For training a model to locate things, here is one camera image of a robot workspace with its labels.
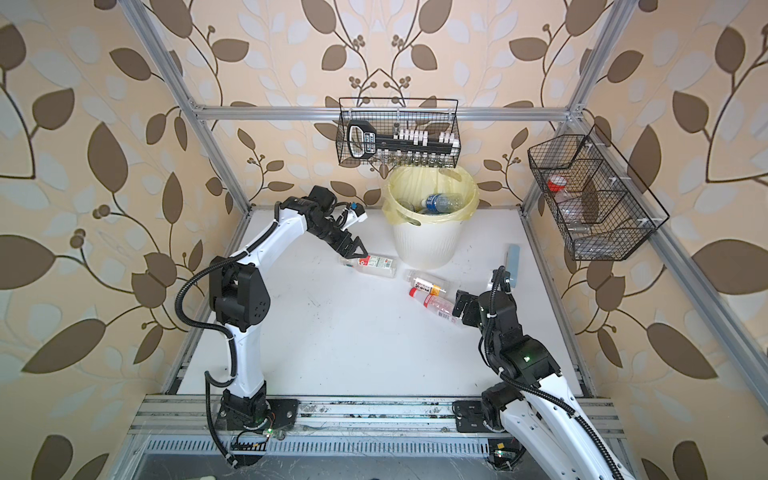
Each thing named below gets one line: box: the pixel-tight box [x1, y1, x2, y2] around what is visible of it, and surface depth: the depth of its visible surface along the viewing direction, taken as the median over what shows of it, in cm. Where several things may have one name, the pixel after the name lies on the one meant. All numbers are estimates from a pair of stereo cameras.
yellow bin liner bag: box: [382, 166, 479, 227], surface depth 98 cm
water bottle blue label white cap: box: [421, 192, 465, 213], surface depth 101 cm
